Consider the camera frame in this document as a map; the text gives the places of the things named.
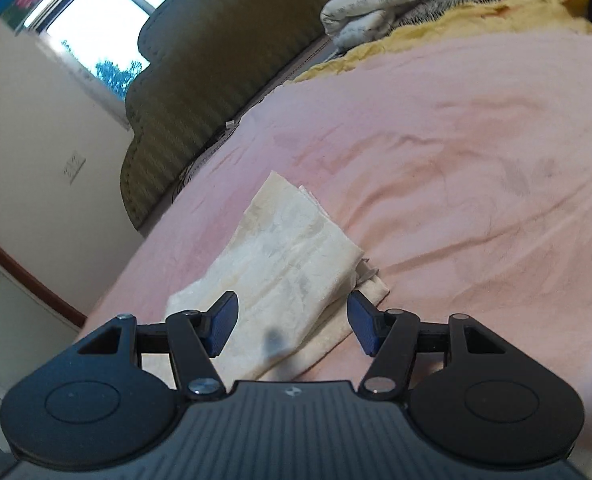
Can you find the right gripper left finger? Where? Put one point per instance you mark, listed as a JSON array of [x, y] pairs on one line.
[[196, 338]]

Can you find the yellow blanket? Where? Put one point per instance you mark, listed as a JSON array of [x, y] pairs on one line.
[[465, 21]]

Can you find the white wall switch plate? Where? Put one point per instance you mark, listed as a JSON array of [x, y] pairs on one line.
[[73, 165]]

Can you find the cream white pants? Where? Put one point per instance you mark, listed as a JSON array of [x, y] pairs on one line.
[[292, 270]]

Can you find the brown wooden door frame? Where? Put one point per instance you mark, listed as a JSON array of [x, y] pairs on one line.
[[40, 291]]

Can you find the olive green padded headboard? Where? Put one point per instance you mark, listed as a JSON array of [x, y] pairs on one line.
[[207, 61]]

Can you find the white wardrobe sliding doors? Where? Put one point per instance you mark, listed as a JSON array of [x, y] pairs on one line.
[[30, 333]]

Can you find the pink bed blanket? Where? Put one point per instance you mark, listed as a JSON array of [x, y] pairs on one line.
[[463, 169]]

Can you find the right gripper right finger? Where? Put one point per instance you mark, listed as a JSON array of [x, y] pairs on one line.
[[390, 339]]

